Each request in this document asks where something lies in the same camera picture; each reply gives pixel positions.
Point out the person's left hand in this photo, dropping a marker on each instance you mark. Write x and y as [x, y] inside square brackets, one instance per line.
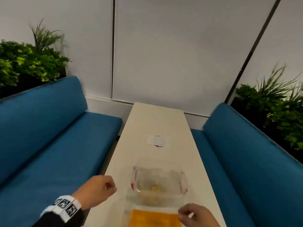
[94, 191]

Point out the person's right hand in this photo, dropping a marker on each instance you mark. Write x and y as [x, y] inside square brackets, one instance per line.
[198, 217]

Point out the yellow tray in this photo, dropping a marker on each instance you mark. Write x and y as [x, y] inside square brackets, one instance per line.
[151, 219]

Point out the clear plastic bag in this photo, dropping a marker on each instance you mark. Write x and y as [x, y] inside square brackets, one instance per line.
[153, 199]

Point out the clear box with red latches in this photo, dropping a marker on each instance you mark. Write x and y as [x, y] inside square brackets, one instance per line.
[161, 167]

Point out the person's left forearm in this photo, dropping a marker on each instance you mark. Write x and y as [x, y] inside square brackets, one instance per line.
[54, 219]

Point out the white marker wristband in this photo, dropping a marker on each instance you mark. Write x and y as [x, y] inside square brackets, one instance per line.
[64, 205]

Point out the blue sofa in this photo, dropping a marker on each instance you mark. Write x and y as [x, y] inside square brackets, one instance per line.
[251, 167]
[54, 144]

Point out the white paper patch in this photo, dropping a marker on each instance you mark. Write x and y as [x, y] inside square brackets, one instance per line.
[158, 141]

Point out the green leafy plant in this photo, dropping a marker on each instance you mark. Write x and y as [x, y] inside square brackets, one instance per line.
[281, 108]
[26, 61]

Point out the black metal pole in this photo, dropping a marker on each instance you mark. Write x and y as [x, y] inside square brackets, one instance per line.
[251, 53]

